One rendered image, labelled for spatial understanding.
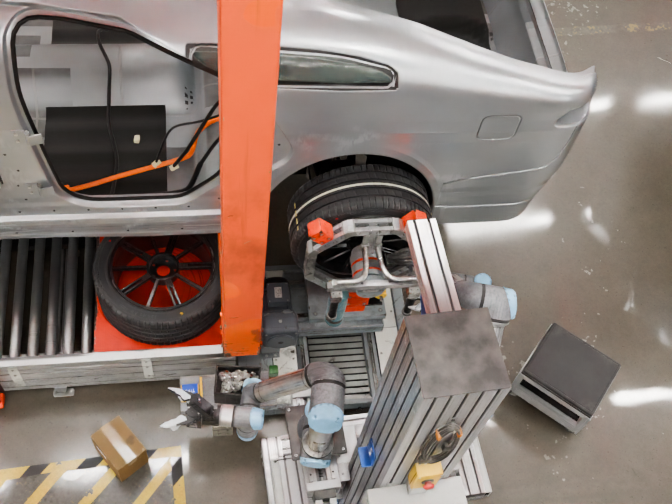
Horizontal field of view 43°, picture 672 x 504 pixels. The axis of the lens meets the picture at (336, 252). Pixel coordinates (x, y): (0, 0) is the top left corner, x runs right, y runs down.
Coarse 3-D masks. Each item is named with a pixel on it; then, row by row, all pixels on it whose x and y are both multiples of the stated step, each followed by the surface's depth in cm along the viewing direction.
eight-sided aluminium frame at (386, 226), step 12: (336, 228) 367; (348, 228) 362; (360, 228) 363; (372, 228) 363; (384, 228) 364; (396, 228) 365; (312, 240) 373; (336, 240) 366; (312, 252) 372; (312, 264) 381; (312, 276) 390; (324, 276) 400; (384, 276) 407
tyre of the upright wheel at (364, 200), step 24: (360, 168) 373; (384, 168) 374; (312, 192) 375; (336, 192) 368; (360, 192) 366; (384, 192) 367; (408, 192) 374; (288, 216) 392; (312, 216) 370; (336, 216) 366
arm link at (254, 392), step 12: (300, 372) 300; (312, 372) 294; (324, 372) 290; (336, 372) 291; (252, 384) 317; (264, 384) 311; (276, 384) 306; (288, 384) 303; (300, 384) 300; (252, 396) 314; (264, 396) 311; (276, 396) 309
